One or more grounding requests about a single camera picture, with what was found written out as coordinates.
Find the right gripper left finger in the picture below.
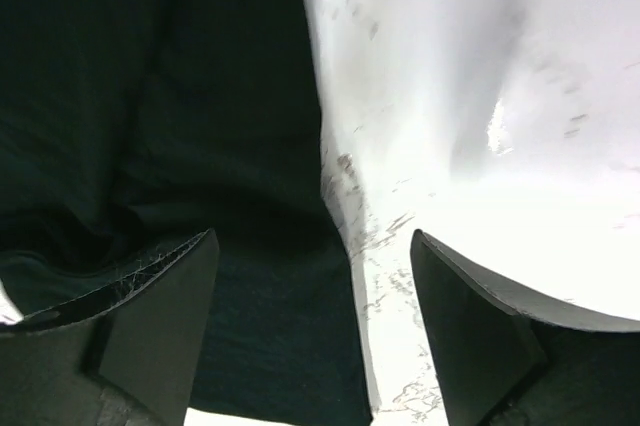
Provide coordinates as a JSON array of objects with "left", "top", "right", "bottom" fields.
[{"left": 1, "top": 230, "right": 219, "bottom": 426}]

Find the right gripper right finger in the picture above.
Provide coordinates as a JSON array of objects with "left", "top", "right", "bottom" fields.
[{"left": 410, "top": 230, "right": 639, "bottom": 426}]

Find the black t-shirt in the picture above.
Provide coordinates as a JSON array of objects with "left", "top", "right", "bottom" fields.
[{"left": 1, "top": 0, "right": 371, "bottom": 425}]

